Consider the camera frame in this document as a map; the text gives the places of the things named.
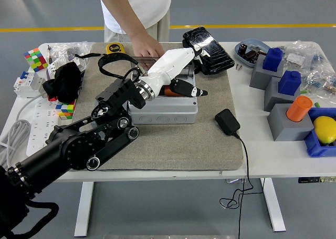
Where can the orange cylinder battery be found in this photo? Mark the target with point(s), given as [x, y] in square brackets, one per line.
[168, 92]
[298, 110]

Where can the yellow square tape measure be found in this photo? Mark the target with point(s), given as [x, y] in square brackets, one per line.
[115, 48]

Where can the person's right hand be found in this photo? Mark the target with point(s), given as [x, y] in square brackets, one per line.
[147, 48]

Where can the white table leg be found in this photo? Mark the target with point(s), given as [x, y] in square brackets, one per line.
[84, 210]
[274, 207]

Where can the small bright puzzle cube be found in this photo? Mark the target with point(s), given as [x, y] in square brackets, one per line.
[65, 110]

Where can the grey electrical enclosure box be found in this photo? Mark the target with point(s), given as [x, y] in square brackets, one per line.
[170, 110]

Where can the small green cylinder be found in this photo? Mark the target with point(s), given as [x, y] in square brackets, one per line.
[318, 105]

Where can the large pastel puzzle cube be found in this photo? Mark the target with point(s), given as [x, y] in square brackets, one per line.
[35, 59]

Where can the grey holder block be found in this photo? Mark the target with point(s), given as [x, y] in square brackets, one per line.
[258, 77]
[273, 99]
[286, 130]

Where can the black power adapter plug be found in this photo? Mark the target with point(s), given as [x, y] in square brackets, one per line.
[228, 122]

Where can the yellow mango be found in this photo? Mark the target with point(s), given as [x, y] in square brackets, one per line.
[325, 130]

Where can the white power strip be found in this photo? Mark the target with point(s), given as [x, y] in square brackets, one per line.
[42, 126]

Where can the table control panel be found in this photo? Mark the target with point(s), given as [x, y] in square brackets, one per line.
[315, 180]

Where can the blue battery block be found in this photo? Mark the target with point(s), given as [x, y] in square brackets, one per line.
[273, 60]
[288, 82]

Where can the white circuit breaker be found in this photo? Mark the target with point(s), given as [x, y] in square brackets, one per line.
[27, 84]

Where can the clear plastic bag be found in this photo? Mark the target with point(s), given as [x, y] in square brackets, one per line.
[68, 48]

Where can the dark brown cylinder part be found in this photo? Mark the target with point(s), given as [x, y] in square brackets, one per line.
[251, 56]

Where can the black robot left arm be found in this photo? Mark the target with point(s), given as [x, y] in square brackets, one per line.
[78, 144]

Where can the clear bag of parts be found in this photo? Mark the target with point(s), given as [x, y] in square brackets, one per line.
[320, 78]
[299, 55]

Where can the grey-brown mat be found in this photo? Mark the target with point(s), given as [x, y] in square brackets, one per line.
[183, 149]

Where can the blue-grey oval tray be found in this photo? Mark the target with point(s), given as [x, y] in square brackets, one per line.
[252, 43]

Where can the blue plastic bin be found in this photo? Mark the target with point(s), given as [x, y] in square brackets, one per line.
[315, 148]

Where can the black cracked glossy case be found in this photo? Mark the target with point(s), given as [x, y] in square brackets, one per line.
[215, 52]

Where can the white labelled packaging box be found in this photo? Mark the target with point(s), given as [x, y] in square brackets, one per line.
[52, 67]

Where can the black cloth glove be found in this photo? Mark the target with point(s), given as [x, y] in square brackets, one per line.
[64, 82]

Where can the person's right forearm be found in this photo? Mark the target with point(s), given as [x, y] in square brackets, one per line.
[123, 10]

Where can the person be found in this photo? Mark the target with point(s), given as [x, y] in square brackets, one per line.
[152, 5]

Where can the black capacitor in tray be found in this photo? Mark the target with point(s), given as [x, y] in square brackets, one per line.
[242, 50]

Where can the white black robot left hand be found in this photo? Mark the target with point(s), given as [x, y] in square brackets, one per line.
[170, 64]

